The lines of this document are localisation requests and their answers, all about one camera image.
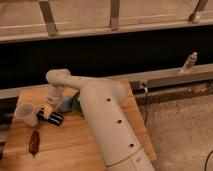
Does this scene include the white plastic cup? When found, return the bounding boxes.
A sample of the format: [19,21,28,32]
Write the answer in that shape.
[14,103,38,127]

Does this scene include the metal clamp fixture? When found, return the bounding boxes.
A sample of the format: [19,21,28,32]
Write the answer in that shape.
[180,52,198,73]

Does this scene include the dark red pepper toy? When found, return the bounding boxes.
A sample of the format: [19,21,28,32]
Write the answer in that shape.
[29,130,40,156]

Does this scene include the green round plate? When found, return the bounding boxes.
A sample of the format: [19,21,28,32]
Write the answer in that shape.
[71,93,82,113]

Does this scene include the black white striped eraser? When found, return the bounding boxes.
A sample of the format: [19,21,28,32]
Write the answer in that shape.
[37,110,64,126]

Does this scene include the wooden table board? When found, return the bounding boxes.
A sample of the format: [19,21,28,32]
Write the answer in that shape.
[0,79,157,171]

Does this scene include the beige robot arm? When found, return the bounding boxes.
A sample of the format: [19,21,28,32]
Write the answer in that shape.
[46,69,155,171]

